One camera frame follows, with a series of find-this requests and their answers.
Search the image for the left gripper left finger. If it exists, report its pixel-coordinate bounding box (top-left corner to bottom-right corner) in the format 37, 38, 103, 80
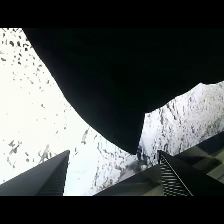
0, 149, 71, 197

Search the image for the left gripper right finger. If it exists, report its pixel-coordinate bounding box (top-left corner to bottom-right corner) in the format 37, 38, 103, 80
157, 150, 224, 197

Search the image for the black garment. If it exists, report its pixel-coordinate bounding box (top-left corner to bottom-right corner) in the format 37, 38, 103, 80
22, 28, 224, 156

